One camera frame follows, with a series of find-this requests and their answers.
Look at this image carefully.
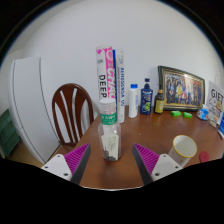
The tall pink and white box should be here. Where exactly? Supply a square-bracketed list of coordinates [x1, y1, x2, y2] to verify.
[95, 46, 118, 101]

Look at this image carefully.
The white yellow-rimmed cup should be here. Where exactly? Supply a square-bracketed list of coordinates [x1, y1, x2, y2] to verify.
[167, 134, 198, 167]

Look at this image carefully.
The framed group photo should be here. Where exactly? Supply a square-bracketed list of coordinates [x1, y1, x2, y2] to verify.
[157, 65, 206, 112]

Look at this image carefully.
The blue tissue pack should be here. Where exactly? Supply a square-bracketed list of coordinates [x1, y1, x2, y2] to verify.
[195, 104, 210, 121]

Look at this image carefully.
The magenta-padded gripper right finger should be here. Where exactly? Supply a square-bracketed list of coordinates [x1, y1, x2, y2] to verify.
[132, 143, 184, 186]

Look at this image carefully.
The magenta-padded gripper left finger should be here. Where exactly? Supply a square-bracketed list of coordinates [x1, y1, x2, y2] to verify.
[41, 143, 92, 186]

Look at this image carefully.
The green crate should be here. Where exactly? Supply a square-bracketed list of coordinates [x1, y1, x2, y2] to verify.
[0, 109, 21, 158]

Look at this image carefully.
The tall white and blue box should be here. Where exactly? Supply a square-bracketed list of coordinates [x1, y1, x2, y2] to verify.
[112, 49, 126, 124]

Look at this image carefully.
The dark blue pump bottle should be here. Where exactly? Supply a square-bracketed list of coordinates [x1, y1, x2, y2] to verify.
[139, 78, 154, 116]

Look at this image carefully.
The dark wooden chair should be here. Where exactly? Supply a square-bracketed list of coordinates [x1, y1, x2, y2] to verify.
[51, 82, 95, 149]

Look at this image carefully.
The white refrigerator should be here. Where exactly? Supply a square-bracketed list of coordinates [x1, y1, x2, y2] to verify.
[8, 56, 61, 164]

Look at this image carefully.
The flat round red coaster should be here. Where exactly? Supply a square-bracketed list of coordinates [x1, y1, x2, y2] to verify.
[199, 150, 210, 163]

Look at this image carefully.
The clear green-labelled water bottle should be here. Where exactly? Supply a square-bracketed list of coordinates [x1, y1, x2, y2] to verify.
[97, 97, 122, 163]

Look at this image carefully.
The yellow-labelled dark pump bottle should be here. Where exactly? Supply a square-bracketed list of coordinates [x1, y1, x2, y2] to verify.
[153, 87, 166, 115]

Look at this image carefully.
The white bottle with blue cap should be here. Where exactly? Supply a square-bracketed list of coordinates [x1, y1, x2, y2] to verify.
[128, 83, 139, 119]

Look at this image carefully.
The small beige box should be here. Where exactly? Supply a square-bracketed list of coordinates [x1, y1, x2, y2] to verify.
[208, 118, 218, 129]

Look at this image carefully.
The white paper gift bag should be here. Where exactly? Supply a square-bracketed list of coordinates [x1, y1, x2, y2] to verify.
[205, 74, 224, 125]

